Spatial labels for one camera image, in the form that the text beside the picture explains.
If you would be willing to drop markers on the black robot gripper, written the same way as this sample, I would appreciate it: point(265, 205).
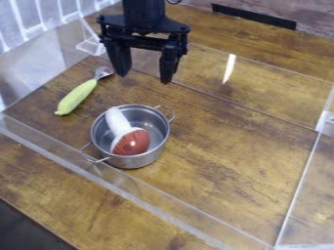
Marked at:
point(143, 27)

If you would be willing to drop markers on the red and white plush mushroom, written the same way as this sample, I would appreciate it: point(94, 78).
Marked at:
point(131, 139)

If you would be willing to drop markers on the clear acrylic triangle bracket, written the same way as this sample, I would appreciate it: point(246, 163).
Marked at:
point(90, 45)

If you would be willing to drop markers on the black strip on table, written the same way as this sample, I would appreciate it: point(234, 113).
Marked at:
point(253, 16)

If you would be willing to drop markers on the silver metal pot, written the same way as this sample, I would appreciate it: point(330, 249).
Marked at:
point(144, 117)

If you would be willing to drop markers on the yellow handled metal tool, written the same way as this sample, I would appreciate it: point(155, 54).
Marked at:
point(76, 96)

